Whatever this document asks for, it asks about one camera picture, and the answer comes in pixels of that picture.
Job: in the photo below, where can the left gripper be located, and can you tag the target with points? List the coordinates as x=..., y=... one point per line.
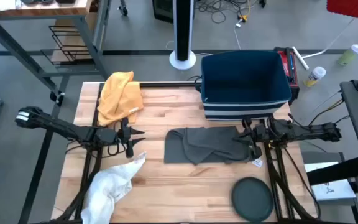
x=126, y=137

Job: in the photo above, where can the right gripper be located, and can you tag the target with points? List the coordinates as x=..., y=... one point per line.
x=259, y=133

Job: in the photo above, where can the white handwritten paper tag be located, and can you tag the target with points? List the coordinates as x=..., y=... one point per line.
x=257, y=163

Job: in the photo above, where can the grey kitchen towel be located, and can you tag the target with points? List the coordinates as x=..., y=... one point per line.
x=204, y=144

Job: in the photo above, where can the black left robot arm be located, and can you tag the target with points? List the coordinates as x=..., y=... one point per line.
x=57, y=126

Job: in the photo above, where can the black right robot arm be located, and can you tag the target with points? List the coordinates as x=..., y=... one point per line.
x=306, y=131

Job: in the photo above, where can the yellow towel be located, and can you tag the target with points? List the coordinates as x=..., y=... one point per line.
x=120, y=96

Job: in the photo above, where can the navy white striped fabric bin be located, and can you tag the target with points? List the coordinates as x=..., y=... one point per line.
x=244, y=81

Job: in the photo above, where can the dark green round plate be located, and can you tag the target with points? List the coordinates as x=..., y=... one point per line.
x=252, y=199

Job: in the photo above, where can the white crumpled cloth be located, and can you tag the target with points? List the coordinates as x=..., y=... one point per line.
x=107, y=193

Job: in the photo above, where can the red black tool case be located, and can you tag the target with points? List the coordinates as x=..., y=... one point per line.
x=291, y=67

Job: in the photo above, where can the black caster wheel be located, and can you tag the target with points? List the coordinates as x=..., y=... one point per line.
x=57, y=97
x=123, y=10

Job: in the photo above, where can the black padded bar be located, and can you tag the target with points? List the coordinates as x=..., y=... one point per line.
x=337, y=171

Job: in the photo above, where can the white plastic tube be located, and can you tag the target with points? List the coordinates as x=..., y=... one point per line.
x=300, y=57

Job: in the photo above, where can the white printed box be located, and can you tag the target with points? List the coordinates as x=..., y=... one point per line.
x=331, y=189

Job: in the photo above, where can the white black tower fan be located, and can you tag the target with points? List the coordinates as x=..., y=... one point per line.
x=182, y=31

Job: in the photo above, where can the tan wooden board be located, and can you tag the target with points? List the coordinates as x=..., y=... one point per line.
x=73, y=37

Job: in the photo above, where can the yellow power plug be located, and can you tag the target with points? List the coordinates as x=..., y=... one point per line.
x=243, y=17

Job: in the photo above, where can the black box on floor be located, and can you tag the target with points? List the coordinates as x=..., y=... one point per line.
x=163, y=11

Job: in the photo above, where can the green bottle white cap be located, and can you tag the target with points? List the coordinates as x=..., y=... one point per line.
x=348, y=56

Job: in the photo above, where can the red ribbed panel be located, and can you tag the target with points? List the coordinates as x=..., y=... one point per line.
x=353, y=7

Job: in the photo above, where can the black metal table rail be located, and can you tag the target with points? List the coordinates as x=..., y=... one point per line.
x=166, y=84

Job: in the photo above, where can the wooden workbench grey frame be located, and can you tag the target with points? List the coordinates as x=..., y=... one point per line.
x=42, y=9

